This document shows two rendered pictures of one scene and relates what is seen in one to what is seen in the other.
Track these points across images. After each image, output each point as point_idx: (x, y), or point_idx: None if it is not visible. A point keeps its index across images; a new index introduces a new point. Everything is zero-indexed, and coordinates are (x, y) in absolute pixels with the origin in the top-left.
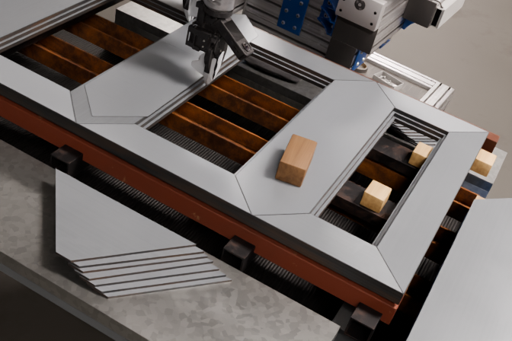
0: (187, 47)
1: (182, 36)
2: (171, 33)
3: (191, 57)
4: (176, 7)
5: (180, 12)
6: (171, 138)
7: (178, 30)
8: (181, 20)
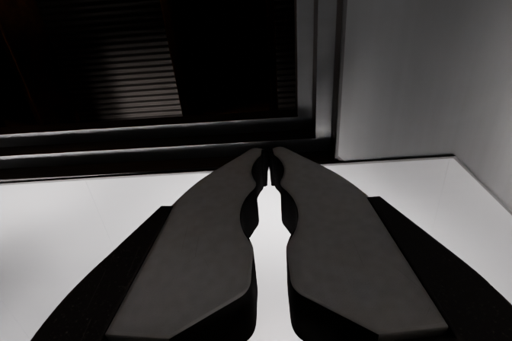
0: (31, 289)
1: (80, 231)
2: (29, 186)
3: (2, 329)
4: None
5: (338, 35)
6: (167, 113)
7: (104, 186)
8: (303, 62)
